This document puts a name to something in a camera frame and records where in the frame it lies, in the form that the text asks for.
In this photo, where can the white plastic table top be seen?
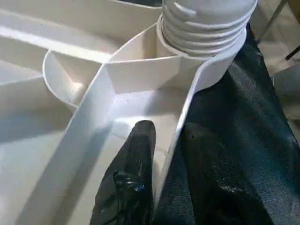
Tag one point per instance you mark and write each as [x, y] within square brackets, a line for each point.
[47, 105]

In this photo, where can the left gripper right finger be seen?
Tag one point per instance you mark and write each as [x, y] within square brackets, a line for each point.
[206, 187]

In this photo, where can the black stand leg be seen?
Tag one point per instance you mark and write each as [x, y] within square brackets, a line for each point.
[293, 52]

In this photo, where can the black work mat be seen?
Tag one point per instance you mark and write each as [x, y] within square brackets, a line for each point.
[257, 105]

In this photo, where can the white leg with black mark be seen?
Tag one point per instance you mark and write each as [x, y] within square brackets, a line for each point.
[206, 23]

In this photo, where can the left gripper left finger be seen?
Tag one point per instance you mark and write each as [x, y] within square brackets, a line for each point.
[131, 175]

